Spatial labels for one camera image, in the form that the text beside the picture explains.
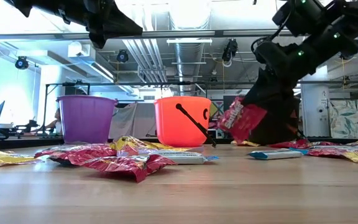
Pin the leaf patterned wall panel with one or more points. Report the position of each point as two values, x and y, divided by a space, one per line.
346 118

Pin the purple plastic bucket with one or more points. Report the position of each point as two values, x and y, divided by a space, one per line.
85 121

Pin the white blue Hershey's bar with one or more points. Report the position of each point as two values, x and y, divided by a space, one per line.
272 154
300 151
182 157

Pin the person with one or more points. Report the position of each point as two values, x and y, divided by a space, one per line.
56 122

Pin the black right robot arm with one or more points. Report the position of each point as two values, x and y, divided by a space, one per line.
328 40

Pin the black ceiling spot lamp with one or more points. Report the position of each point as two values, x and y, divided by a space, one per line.
122 56
21 63
230 49

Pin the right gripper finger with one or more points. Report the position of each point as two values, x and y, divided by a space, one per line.
272 90

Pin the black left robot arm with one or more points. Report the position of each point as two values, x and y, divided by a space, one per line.
57 11

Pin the black background rig frame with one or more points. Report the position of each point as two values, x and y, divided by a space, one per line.
67 84

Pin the silver ventilation duct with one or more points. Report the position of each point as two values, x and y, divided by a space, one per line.
188 56

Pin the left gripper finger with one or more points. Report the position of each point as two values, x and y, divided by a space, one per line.
126 26

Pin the red Skittles packet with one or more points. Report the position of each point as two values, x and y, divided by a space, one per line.
129 166
291 144
328 152
241 121
82 151

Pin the white pillar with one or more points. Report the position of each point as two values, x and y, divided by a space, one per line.
315 105

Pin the black desk equipment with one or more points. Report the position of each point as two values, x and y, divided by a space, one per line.
8 129

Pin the orange pumpkin face bucket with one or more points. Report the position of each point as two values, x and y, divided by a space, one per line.
172 124

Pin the white hanging cloth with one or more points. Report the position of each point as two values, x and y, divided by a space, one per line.
135 121

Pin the white ceiling light strip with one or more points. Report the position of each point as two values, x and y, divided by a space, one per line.
189 40

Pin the white ceiling unit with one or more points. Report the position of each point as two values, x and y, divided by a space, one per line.
79 49

